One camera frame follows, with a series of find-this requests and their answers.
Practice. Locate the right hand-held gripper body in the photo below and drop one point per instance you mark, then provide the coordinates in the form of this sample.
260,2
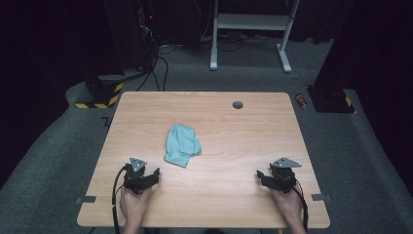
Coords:
283,178

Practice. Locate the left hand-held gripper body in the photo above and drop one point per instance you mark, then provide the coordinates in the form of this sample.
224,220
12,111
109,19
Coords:
134,177

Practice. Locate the light blue cloth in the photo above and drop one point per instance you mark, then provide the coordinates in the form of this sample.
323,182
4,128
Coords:
180,146

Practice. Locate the person's right hand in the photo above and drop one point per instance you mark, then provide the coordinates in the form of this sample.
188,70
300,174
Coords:
287,206

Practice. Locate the person's left hand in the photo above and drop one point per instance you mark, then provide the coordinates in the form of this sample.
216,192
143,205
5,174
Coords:
133,208

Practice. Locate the grey tape strip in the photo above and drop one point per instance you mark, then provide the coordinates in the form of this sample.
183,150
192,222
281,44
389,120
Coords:
86,199
320,197

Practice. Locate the grey round table grommet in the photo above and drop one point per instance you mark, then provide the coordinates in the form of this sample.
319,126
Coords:
237,105

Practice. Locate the red can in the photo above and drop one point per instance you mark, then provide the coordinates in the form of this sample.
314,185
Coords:
301,101

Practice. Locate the black yellow striped stand base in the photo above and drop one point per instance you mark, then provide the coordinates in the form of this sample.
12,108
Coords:
102,94

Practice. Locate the black stand base yellow mark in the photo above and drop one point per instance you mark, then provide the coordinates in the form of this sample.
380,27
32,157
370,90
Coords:
331,100

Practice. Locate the dark computer tower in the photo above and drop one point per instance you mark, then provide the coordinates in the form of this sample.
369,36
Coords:
147,35

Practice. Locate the white metal desk frame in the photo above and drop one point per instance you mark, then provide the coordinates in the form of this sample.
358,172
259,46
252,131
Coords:
251,22

